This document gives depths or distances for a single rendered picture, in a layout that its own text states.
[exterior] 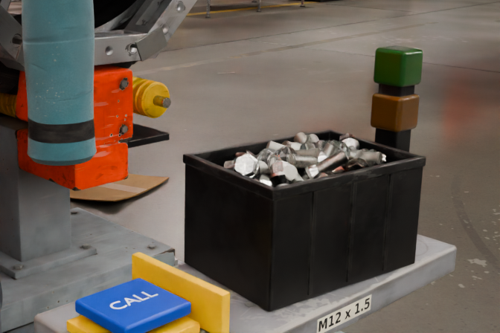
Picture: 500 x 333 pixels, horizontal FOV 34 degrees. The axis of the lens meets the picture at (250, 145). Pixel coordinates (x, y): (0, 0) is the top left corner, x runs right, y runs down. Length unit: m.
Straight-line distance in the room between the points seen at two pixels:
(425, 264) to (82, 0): 0.52
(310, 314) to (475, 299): 1.19
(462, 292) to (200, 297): 1.29
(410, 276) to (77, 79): 0.48
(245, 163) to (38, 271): 0.70
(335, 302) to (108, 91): 0.59
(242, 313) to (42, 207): 0.72
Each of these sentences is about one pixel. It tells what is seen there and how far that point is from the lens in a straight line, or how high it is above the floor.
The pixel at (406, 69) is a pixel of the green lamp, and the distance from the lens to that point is 0.90.
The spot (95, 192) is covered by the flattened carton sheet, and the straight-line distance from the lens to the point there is 2.49.
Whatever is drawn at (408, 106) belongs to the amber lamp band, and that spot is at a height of 0.60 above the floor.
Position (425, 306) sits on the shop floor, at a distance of 1.86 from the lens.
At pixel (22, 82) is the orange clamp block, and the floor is 0.55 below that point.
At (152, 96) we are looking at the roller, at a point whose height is 0.52.
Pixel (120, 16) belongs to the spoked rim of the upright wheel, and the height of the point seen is 0.64.
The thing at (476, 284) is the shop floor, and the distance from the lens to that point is 2.01.
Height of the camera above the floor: 0.78
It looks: 15 degrees down
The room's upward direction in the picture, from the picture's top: 2 degrees clockwise
